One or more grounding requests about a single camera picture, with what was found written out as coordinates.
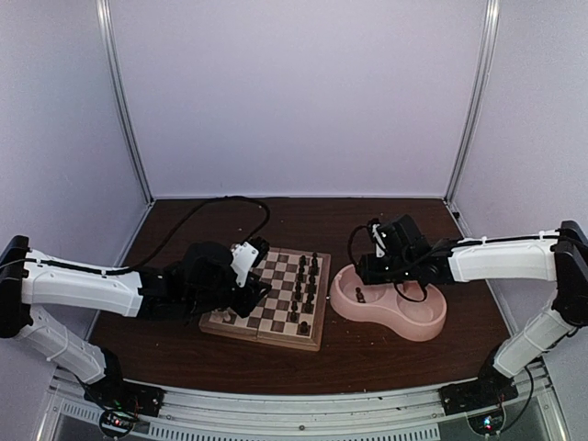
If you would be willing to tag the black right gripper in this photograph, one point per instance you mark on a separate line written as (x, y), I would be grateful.
(370, 275)

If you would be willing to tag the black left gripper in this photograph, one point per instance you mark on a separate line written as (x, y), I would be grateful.
(252, 294)

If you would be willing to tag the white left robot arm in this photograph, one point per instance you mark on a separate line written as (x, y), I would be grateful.
(32, 282)

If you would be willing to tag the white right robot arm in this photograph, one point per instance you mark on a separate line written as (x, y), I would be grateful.
(555, 260)

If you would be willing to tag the white chess pieces row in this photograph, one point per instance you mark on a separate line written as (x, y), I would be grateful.
(221, 316)

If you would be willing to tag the dark chess pieces pile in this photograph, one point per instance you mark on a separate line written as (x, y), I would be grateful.
(360, 298)

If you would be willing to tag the wooden chess board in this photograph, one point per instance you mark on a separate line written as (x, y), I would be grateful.
(268, 323)

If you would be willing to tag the pink plastic double bowl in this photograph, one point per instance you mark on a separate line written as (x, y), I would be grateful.
(413, 314)

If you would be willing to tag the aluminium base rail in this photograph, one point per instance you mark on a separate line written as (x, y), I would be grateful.
(408, 414)

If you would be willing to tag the aluminium frame post left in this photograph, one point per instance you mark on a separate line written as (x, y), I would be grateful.
(106, 25)

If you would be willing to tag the aluminium frame post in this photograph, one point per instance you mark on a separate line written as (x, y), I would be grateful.
(482, 74)
(106, 25)

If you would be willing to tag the aluminium frame post right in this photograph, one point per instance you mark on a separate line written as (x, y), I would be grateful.
(482, 74)

